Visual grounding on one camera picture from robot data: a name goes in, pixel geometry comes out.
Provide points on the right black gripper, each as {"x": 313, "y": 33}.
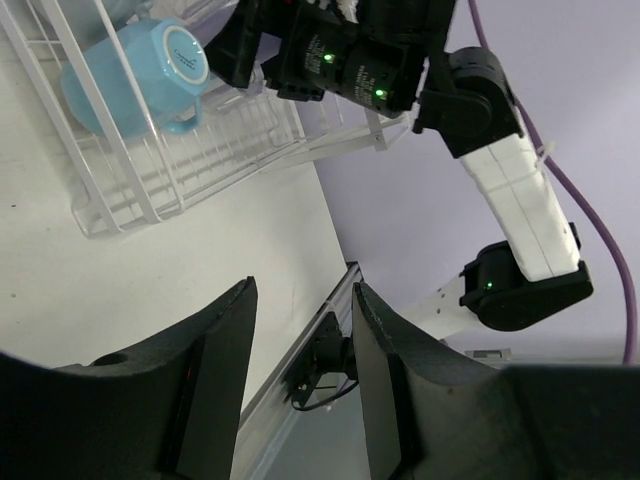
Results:
{"x": 232, "y": 52}

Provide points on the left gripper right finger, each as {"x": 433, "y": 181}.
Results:
{"x": 430, "y": 412}

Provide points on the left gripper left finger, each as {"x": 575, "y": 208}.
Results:
{"x": 167, "y": 407}

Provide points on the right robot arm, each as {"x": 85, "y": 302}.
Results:
{"x": 391, "y": 59}

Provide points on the aluminium rail frame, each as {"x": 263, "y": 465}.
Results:
{"x": 269, "y": 417}

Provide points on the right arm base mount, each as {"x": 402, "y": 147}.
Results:
{"x": 327, "y": 351}

